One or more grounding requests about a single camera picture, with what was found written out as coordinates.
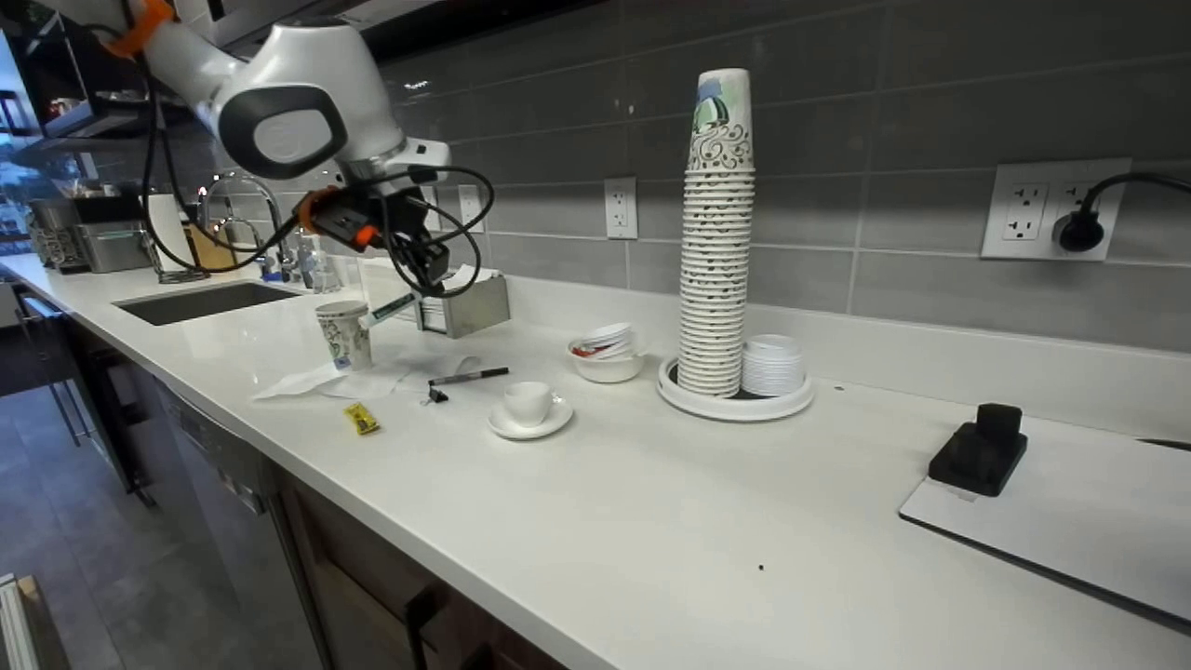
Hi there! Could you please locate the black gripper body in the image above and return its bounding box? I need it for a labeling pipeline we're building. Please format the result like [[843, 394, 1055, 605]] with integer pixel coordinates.
[[296, 182, 440, 292]]

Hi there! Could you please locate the teal marker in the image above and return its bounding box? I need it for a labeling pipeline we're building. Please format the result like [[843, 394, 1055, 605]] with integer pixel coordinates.
[[370, 292, 421, 325]]

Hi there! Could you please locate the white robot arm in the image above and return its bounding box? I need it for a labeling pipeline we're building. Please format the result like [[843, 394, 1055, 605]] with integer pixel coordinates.
[[46, 0, 451, 292]]

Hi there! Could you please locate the patterned paper cup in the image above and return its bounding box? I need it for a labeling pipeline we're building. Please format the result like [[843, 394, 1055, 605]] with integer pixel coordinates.
[[316, 301, 374, 367]]

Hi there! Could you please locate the black left marker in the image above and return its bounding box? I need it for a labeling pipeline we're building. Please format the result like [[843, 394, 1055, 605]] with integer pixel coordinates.
[[430, 363, 512, 388]]

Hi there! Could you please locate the white espresso cup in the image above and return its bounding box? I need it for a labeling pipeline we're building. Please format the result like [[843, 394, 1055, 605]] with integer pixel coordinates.
[[504, 379, 554, 424]]

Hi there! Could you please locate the white round cup tray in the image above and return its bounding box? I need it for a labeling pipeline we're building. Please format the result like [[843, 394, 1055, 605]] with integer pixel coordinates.
[[655, 356, 814, 424]]

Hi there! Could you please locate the tall paper cup stack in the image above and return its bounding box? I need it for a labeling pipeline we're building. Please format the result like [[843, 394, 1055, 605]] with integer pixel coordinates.
[[678, 65, 755, 398]]

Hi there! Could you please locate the steel napkin dispenser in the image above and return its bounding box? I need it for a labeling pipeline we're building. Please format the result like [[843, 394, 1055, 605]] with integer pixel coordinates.
[[417, 264, 512, 340]]

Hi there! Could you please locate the white paper sheet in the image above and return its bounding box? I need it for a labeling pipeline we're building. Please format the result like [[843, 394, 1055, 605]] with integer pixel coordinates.
[[258, 363, 394, 402]]

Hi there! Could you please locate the yellow sachet packet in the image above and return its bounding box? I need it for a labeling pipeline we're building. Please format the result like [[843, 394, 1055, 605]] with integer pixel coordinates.
[[347, 402, 380, 435]]

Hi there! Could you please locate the black countertop sink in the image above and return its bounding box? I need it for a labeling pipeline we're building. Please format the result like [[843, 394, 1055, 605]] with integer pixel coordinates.
[[122, 284, 288, 325]]

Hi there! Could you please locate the white bowl with packets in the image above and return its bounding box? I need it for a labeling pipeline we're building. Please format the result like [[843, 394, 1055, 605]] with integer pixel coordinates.
[[567, 325, 644, 384]]

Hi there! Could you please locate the white saucer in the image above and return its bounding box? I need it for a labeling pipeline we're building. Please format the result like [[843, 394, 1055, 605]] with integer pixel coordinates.
[[489, 398, 576, 443]]

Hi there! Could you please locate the black small device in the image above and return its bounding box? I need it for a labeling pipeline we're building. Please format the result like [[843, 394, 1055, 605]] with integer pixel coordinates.
[[926, 402, 1028, 496]]

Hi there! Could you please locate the double outlet with plug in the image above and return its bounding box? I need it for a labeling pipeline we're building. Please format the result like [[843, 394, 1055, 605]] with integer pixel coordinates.
[[982, 161, 1128, 264]]

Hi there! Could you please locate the white flat tray board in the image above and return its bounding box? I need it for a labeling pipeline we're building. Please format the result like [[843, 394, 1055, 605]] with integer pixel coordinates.
[[901, 420, 1191, 630]]

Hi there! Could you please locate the white wall outlet small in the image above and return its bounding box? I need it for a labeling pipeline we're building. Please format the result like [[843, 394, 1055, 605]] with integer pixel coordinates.
[[603, 178, 637, 240]]

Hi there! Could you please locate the black power plug cable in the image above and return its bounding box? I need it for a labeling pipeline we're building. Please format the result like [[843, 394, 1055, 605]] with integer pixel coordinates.
[[1049, 168, 1191, 258]]

